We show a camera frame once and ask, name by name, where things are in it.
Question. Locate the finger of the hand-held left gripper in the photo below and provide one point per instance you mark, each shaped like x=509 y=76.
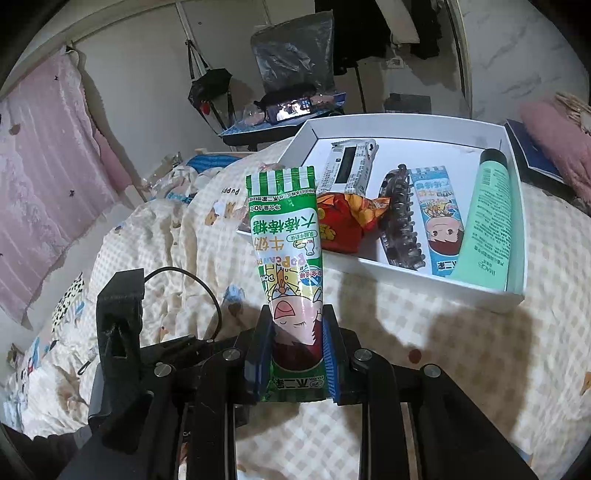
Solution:
x=175 y=348

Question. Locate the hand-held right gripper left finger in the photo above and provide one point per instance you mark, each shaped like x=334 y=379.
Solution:
x=261 y=355

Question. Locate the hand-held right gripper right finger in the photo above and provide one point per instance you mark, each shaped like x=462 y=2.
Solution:
x=330 y=355

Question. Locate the green cartoon candy packet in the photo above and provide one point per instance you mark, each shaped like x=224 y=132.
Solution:
x=286 y=240

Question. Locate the red orange snack packet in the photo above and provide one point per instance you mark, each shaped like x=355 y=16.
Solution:
x=341 y=226

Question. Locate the dark hair claw clip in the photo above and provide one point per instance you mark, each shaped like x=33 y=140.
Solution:
x=401 y=217

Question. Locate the blue cartoon candy packet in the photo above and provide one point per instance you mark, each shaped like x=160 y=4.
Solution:
x=438 y=221

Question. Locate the white snack packet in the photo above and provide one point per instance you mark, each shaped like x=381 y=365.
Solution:
x=351 y=166

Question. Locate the mint green tube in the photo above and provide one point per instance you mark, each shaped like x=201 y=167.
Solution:
x=489 y=217

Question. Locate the white cardboard box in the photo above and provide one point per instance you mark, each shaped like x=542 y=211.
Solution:
x=438 y=147

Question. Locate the person's left forearm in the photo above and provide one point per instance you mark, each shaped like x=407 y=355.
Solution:
x=41 y=457

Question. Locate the blue cloth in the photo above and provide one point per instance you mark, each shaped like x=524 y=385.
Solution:
x=207 y=164

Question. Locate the pink curtain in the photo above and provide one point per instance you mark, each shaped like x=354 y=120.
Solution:
x=46 y=161

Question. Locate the small black table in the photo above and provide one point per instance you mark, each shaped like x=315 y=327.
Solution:
x=258 y=134

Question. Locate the smartphone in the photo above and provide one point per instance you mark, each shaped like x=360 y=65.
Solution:
x=291 y=110

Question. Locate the black handbag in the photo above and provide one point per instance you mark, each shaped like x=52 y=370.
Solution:
x=210 y=87

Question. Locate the black box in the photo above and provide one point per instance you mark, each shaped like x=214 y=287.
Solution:
x=408 y=104

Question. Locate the blue book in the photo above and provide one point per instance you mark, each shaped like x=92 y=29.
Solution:
x=526 y=147

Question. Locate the grey plastic bag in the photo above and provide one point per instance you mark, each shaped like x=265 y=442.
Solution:
x=291 y=50

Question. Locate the pink blanket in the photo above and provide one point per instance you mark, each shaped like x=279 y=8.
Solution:
x=558 y=147

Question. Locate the black coat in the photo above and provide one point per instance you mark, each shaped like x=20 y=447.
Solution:
x=351 y=37

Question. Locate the white hanging garment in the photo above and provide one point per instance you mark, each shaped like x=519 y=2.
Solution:
x=397 y=23

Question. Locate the black hanging garment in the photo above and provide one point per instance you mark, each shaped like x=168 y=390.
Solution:
x=434 y=32

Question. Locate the beige folded cloth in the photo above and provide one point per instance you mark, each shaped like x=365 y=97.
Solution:
x=577 y=110

